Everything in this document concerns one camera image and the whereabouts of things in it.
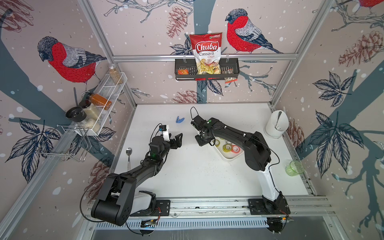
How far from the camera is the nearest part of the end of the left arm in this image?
0.68 meters

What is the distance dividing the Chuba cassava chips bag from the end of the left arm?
1.33ft

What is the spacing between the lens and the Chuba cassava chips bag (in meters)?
0.81
